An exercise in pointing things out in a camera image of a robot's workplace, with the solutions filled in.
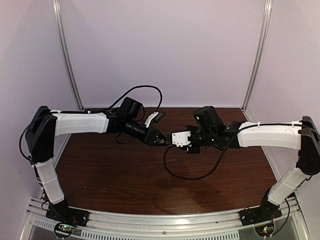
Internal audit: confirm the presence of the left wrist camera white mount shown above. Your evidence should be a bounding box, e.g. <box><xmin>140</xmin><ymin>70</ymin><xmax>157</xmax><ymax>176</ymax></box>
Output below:
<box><xmin>143</xmin><ymin>111</ymin><xmax>166</xmax><ymax>128</ymax></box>

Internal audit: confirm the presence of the aluminium frame post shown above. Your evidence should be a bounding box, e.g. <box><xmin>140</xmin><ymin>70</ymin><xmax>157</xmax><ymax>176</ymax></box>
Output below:
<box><xmin>241</xmin><ymin>0</ymin><xmax>273</xmax><ymax>113</ymax></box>
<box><xmin>52</xmin><ymin>0</ymin><xmax>84</xmax><ymax>110</ymax></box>

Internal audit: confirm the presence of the black cable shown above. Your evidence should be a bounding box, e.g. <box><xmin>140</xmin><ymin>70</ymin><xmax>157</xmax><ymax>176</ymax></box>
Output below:
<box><xmin>162</xmin><ymin>139</ymin><xmax>231</xmax><ymax>181</ymax></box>
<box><xmin>107</xmin><ymin>85</ymin><xmax>163</xmax><ymax>121</ymax></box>

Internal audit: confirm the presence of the right black cable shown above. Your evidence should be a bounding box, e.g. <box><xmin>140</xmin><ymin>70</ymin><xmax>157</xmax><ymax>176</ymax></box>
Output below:
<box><xmin>162</xmin><ymin>139</ymin><xmax>231</xmax><ymax>181</ymax></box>

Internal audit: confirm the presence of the front aluminium rail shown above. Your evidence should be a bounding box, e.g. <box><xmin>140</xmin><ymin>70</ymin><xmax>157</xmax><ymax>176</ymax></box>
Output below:
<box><xmin>18</xmin><ymin>196</ymin><xmax>311</xmax><ymax>240</ymax></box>

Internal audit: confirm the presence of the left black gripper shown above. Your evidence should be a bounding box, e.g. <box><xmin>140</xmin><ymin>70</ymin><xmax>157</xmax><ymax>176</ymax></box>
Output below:
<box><xmin>123</xmin><ymin>117</ymin><xmax>169</xmax><ymax>147</ymax></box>

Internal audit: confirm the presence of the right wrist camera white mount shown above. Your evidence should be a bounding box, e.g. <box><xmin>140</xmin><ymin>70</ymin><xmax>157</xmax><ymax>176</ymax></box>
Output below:
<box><xmin>171</xmin><ymin>131</ymin><xmax>191</xmax><ymax>148</ymax></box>

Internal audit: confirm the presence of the left black cable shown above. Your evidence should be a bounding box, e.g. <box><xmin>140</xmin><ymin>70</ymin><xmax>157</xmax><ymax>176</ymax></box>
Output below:
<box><xmin>107</xmin><ymin>85</ymin><xmax>163</xmax><ymax>121</ymax></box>

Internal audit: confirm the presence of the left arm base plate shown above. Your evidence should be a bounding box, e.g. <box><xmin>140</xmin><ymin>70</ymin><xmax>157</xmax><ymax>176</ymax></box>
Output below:
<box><xmin>45</xmin><ymin>205</ymin><xmax>89</xmax><ymax>227</ymax></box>

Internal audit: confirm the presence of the left aluminium frame post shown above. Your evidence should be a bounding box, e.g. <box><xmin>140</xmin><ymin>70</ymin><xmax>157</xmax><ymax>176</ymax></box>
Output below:
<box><xmin>52</xmin><ymin>0</ymin><xmax>84</xmax><ymax>110</ymax></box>

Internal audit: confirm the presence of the grey remote control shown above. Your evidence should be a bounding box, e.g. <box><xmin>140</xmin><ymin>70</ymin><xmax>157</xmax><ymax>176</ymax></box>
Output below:
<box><xmin>164</xmin><ymin>134</ymin><xmax>174</xmax><ymax>146</ymax></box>

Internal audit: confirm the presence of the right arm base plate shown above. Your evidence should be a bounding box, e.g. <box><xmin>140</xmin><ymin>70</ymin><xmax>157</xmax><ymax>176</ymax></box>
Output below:
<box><xmin>239</xmin><ymin>206</ymin><xmax>282</xmax><ymax>227</ymax></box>

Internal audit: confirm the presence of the right aluminium frame post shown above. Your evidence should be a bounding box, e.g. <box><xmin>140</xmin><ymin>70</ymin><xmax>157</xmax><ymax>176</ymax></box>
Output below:
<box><xmin>241</xmin><ymin>0</ymin><xmax>273</xmax><ymax>113</ymax></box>

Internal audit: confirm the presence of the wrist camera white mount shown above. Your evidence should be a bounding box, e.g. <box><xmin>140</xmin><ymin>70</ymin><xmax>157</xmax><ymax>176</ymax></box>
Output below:
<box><xmin>143</xmin><ymin>111</ymin><xmax>166</xmax><ymax>128</ymax></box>
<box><xmin>171</xmin><ymin>131</ymin><xmax>191</xmax><ymax>148</ymax></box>

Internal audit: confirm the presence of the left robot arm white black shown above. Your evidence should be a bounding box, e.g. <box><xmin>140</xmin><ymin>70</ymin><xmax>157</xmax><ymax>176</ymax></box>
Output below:
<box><xmin>22</xmin><ymin>97</ymin><xmax>169</xmax><ymax>222</ymax></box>

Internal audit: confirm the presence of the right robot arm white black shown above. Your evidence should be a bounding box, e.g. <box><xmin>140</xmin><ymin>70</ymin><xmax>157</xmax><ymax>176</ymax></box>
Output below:
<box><xmin>181</xmin><ymin>106</ymin><xmax>320</xmax><ymax>221</ymax></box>

